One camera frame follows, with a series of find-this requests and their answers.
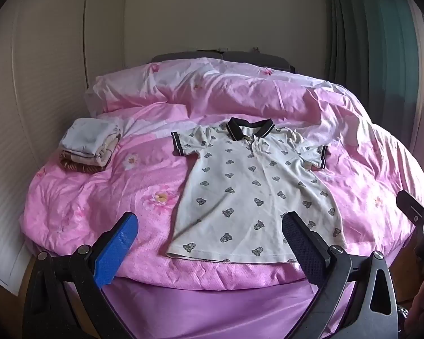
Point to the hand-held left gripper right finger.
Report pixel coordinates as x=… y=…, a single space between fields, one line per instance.
x=304 y=247

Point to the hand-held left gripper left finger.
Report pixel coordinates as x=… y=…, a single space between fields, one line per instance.
x=115 y=250

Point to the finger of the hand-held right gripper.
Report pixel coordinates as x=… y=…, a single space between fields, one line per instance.
x=411 y=204

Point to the white printed polo shirt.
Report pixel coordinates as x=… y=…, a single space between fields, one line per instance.
x=247 y=197

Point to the folded brown patterned garment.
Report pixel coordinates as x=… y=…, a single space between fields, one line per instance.
x=79 y=165

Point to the purple bed sheet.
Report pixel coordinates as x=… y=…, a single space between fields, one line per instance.
x=212 y=310

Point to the folded pale blue garment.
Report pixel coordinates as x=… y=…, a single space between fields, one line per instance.
x=83 y=136

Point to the pink floral duvet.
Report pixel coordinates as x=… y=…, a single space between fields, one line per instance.
x=162 y=113

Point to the green curtain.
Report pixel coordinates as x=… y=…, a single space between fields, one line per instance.
x=367 y=49

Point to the white wardrobe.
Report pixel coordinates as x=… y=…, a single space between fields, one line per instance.
x=49 y=77

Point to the grey headboard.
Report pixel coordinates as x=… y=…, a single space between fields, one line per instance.
x=240 y=58

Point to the small dark ornament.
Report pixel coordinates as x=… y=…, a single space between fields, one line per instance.
x=256 y=49

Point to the small white object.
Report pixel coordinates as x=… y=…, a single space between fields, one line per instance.
x=223 y=49

